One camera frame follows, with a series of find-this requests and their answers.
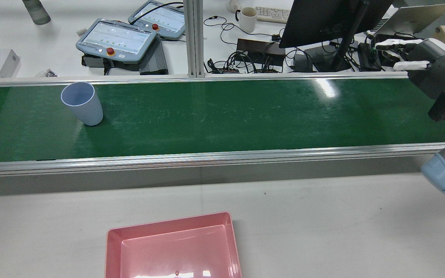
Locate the grey robot teach pendant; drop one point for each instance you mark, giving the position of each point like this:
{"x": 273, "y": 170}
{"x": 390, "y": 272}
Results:
{"x": 114, "y": 38}
{"x": 164, "y": 17}

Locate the white computer mouse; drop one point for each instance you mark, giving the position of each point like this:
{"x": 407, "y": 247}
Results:
{"x": 234, "y": 6}

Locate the dark ribbed control box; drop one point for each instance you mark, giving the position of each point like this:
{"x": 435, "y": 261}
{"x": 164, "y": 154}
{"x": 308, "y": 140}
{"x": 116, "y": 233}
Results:
{"x": 153, "y": 58}

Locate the black computer monitor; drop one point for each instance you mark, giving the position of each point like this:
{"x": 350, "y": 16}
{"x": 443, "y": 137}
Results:
{"x": 315, "y": 23}

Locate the white keyboard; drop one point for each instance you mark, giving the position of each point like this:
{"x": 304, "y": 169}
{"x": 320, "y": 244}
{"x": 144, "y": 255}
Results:
{"x": 272, "y": 14}

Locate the pink plastic box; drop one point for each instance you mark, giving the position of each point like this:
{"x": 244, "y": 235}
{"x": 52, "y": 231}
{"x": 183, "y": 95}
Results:
{"x": 176, "y": 251}

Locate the black power adapter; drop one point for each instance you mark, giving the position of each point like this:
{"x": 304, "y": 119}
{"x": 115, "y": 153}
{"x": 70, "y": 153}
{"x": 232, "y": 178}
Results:
{"x": 303, "y": 62}

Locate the green belt conveyor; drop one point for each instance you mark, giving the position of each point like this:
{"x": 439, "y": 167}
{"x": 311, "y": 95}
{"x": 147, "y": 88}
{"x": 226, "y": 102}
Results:
{"x": 207, "y": 116}

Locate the black electronics box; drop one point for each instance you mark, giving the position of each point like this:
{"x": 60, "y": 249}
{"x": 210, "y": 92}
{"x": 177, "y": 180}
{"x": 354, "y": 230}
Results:
{"x": 367, "y": 58}

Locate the aluminium profile post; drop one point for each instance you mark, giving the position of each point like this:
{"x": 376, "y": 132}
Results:
{"x": 193, "y": 38}

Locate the grey bottle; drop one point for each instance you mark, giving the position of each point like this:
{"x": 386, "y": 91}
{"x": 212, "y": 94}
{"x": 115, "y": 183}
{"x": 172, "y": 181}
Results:
{"x": 37, "y": 13}

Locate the blue plastic cup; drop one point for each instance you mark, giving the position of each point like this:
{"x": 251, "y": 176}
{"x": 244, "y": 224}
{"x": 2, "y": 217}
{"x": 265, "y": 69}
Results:
{"x": 83, "y": 104}

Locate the white mug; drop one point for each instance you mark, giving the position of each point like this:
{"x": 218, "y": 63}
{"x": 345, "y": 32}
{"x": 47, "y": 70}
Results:
{"x": 247, "y": 21}

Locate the silver laptop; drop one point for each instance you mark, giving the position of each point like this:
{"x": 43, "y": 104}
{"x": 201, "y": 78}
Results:
{"x": 411, "y": 19}

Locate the right white dexterous robot hand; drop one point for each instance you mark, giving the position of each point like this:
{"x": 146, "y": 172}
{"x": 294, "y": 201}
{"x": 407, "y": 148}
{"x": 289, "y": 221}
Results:
{"x": 435, "y": 65}

